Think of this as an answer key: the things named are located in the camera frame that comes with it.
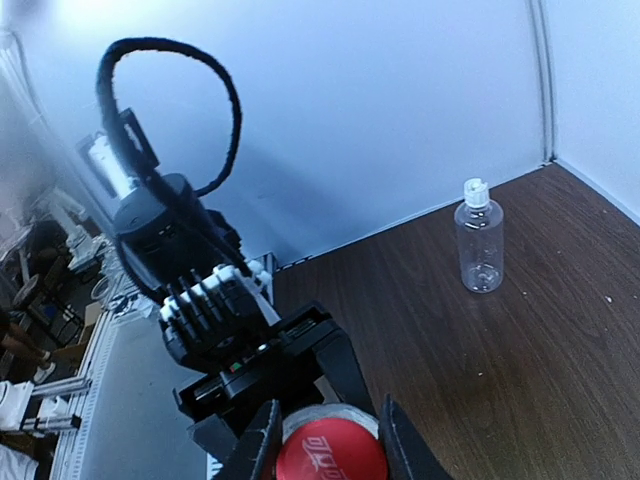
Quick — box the red cola bottle cap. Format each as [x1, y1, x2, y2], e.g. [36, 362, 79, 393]
[275, 418, 389, 480]

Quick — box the small clear plastic bottle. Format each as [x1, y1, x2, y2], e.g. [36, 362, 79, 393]
[454, 200, 504, 294]

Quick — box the clear cola bottle red label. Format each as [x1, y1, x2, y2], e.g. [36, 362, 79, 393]
[282, 403, 379, 443]

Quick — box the aluminium right corner post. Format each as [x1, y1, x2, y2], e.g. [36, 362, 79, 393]
[528, 0, 558, 164]

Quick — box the aluminium front frame rail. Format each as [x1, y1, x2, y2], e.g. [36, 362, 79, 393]
[19, 310, 117, 479]

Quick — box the white flip bottle cap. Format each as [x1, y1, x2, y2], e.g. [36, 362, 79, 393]
[463, 178, 490, 209]

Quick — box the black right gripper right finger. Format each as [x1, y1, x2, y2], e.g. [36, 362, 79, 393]
[379, 394, 453, 480]

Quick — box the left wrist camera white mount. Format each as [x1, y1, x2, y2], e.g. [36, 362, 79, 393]
[159, 260, 281, 374]

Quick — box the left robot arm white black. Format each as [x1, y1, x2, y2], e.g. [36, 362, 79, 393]
[79, 109, 375, 459]

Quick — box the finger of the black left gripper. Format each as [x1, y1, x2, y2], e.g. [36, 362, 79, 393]
[189, 415, 254, 465]
[314, 330, 375, 415]

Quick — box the black braided left cable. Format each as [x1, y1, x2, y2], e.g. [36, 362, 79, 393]
[94, 35, 251, 281]

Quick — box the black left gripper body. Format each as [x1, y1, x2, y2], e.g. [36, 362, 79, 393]
[174, 303, 347, 424]

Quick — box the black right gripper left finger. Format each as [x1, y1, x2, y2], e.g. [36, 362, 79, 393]
[211, 400, 283, 480]

